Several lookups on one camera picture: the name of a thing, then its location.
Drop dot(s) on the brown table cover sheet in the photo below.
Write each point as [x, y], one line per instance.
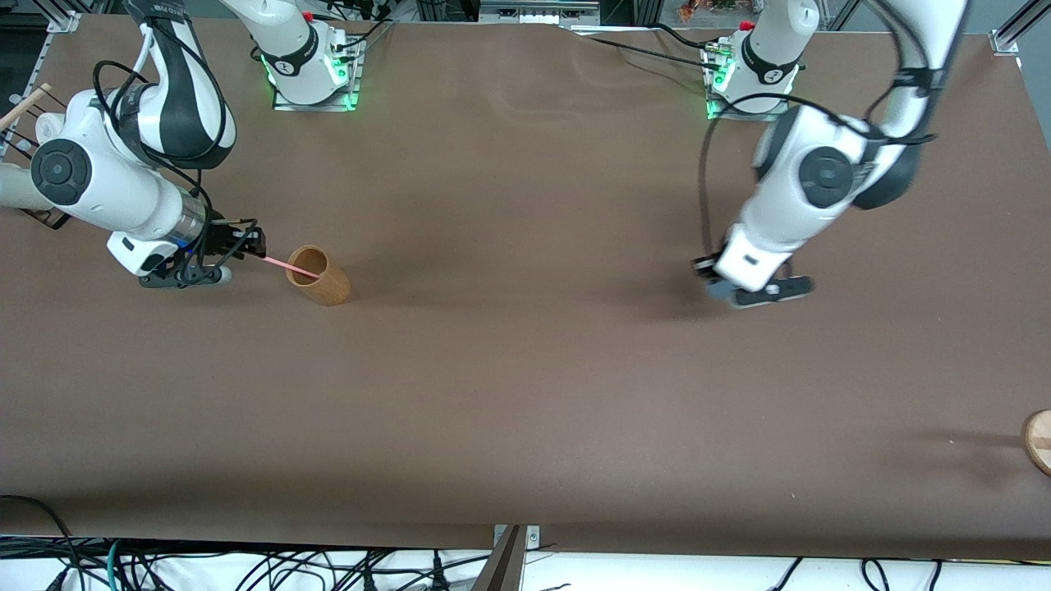
[525, 394]

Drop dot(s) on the round wooden disc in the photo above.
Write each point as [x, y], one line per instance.
[1039, 442]

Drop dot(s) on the grey network device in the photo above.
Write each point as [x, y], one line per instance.
[538, 11]

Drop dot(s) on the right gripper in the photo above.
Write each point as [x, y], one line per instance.
[220, 240]

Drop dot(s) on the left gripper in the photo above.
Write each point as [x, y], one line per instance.
[707, 271]

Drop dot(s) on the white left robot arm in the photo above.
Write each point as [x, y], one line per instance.
[788, 213]

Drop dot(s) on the metal stand bracket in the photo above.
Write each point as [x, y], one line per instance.
[532, 538]

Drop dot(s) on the round bamboo cup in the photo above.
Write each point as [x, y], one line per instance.
[328, 287]

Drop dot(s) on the pink chopstick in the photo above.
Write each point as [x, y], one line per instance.
[283, 264]

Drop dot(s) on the wooden stick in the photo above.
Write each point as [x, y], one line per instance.
[25, 107]

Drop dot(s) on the blue plastic cup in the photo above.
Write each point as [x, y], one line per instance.
[718, 290]

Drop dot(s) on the aluminium frame profile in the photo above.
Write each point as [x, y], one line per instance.
[1014, 33]
[66, 16]

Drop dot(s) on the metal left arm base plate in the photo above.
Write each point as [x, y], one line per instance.
[739, 115]

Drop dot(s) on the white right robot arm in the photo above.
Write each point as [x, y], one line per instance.
[107, 172]

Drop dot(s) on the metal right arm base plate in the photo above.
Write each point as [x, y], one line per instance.
[351, 78]

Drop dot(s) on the black camera stand bar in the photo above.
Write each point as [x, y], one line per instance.
[501, 566]

